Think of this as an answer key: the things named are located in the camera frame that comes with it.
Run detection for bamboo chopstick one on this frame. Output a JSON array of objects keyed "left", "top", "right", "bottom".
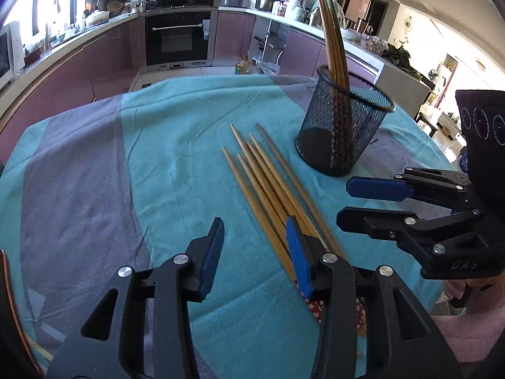
[{"left": 222, "top": 147, "right": 295, "bottom": 281}]

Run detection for bamboo chopstick eight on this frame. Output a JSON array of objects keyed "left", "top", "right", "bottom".
[{"left": 318, "top": 0, "right": 337, "bottom": 83}]

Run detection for bamboo chopstick five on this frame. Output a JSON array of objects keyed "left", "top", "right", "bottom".
[{"left": 256, "top": 123, "right": 347, "bottom": 259}]

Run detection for bamboo chopstick two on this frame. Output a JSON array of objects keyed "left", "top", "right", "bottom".
[{"left": 237, "top": 154, "right": 288, "bottom": 245}]

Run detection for bamboo chopstick three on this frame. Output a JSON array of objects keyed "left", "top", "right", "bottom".
[{"left": 230, "top": 125, "right": 293, "bottom": 224}]

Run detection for pink sleeve right forearm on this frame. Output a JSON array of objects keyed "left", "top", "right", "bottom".
[{"left": 432, "top": 306, "right": 504, "bottom": 363}]

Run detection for kitchen faucet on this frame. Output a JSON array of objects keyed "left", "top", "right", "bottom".
[{"left": 44, "top": 23, "right": 51, "bottom": 52}]

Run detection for right hand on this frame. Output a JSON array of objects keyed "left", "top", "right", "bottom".
[{"left": 443, "top": 275, "right": 504, "bottom": 313}]

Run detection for black mesh cup holder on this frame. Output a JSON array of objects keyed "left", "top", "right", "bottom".
[{"left": 294, "top": 65, "right": 395, "bottom": 177}]

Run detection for leafy green vegetables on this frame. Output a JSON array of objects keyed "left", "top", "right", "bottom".
[{"left": 382, "top": 44, "right": 421, "bottom": 81}]

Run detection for teal grey tablecloth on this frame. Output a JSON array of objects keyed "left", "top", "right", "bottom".
[{"left": 1, "top": 75, "right": 442, "bottom": 378}]

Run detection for cooking oil bottle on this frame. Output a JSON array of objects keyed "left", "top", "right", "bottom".
[{"left": 235, "top": 55, "right": 250, "bottom": 75}]

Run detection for steel stock pot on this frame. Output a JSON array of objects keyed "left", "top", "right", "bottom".
[{"left": 253, "top": 0, "right": 278, "bottom": 12}]

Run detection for white microwave oven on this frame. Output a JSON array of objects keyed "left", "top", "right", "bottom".
[{"left": 0, "top": 21, "right": 25, "bottom": 88}]

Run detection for black built-in oven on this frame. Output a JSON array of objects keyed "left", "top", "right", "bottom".
[{"left": 144, "top": 0, "right": 217, "bottom": 71}]

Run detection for black camera box right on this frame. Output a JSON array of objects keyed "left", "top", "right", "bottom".
[{"left": 455, "top": 90, "right": 504, "bottom": 216}]

